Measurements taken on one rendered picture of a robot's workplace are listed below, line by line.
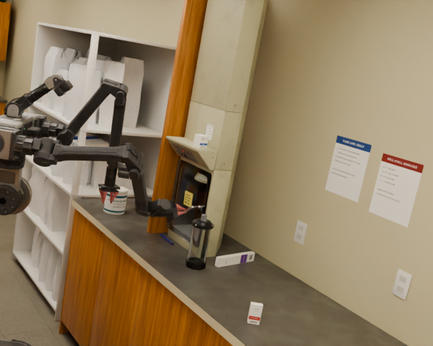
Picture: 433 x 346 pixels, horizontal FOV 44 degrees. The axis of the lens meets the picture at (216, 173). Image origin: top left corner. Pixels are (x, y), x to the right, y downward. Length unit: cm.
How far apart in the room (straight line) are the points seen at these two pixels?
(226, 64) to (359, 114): 68
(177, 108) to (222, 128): 37
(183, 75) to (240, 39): 43
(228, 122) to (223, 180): 30
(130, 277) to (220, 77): 112
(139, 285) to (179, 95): 101
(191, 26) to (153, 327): 154
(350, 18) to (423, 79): 52
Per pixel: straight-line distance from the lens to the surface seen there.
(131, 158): 228
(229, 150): 272
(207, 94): 279
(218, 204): 278
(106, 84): 270
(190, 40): 293
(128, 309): 294
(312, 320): 244
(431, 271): 241
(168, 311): 260
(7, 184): 272
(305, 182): 283
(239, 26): 266
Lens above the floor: 195
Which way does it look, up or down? 12 degrees down
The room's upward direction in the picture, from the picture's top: 11 degrees clockwise
